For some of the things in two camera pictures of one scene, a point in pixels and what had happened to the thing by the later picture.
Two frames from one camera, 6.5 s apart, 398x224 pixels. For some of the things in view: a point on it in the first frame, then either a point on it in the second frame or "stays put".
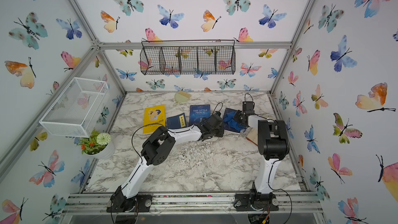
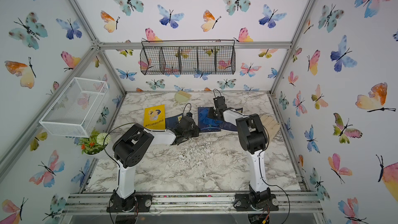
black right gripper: x=236 y=115 → x=210 y=112
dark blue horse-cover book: x=226 y=125 stays put
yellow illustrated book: x=154 y=117 stays put
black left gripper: x=222 y=131 → x=196 y=129
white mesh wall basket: x=74 y=112 stays put
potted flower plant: x=97 y=145 stays put
